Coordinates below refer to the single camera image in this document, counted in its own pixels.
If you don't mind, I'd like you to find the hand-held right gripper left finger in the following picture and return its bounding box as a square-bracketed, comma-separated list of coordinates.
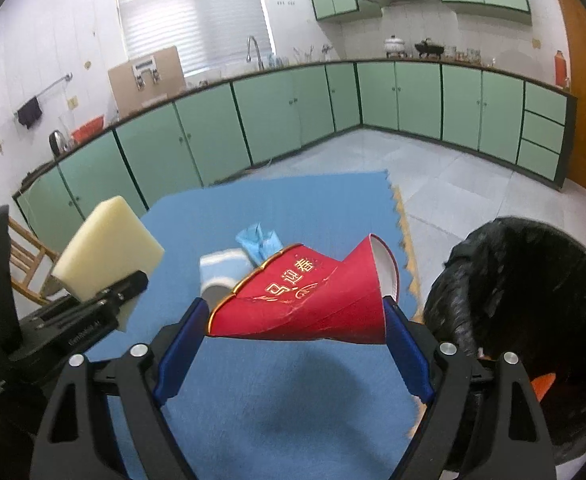
[30, 297, 211, 480]

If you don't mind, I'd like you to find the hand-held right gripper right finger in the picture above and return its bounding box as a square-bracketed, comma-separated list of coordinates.
[382, 296, 558, 480]

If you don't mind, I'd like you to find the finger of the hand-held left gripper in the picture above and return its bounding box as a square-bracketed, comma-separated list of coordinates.
[79, 271, 150, 312]

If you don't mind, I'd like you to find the cream foam block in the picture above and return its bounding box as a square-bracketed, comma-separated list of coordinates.
[51, 196, 166, 333]

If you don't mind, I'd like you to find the red paper cup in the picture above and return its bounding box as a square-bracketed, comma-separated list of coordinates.
[207, 233, 401, 346]

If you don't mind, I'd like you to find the black trash bin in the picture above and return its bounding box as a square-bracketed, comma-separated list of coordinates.
[423, 216, 586, 466]

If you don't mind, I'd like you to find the orange plastic piece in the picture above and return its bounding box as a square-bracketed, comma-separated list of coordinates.
[530, 372, 558, 403]

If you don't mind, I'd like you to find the wooden chair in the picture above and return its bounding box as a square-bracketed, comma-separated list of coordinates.
[8, 215, 61, 306]

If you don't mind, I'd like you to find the white blue paper cup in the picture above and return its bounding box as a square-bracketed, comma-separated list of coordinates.
[199, 247, 251, 306]

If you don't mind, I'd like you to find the yellow foam mat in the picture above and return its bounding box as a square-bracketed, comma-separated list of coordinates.
[392, 185, 422, 322]

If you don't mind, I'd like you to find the steel kettle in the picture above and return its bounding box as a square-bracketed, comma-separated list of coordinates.
[49, 130, 71, 157]

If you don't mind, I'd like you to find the red basin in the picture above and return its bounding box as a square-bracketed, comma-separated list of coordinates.
[70, 115, 106, 143]

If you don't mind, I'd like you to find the blue foam mat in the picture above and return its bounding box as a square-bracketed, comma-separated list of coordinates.
[85, 170, 424, 480]

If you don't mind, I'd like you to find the dark towel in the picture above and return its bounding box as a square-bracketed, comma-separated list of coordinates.
[17, 96, 42, 130]

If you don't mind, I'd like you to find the brown cardboard box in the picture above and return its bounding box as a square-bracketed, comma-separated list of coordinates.
[107, 45, 186, 123]

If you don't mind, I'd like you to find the green base cabinet run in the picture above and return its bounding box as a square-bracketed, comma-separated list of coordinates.
[13, 57, 578, 241]

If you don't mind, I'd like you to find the metal faucet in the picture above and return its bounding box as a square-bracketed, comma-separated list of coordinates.
[245, 35, 266, 72]

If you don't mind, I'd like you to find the white window blind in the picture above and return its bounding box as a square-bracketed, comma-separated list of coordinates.
[113, 0, 274, 73]

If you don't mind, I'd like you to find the row of glass jars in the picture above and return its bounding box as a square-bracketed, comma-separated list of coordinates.
[445, 46, 498, 68]

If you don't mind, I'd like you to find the black wok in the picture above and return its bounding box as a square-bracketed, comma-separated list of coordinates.
[414, 37, 446, 58]

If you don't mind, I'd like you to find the red thermos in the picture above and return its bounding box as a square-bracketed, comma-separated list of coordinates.
[553, 50, 570, 88]

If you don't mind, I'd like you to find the metal towel rail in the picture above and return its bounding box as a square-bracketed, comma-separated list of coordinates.
[13, 72, 74, 118]

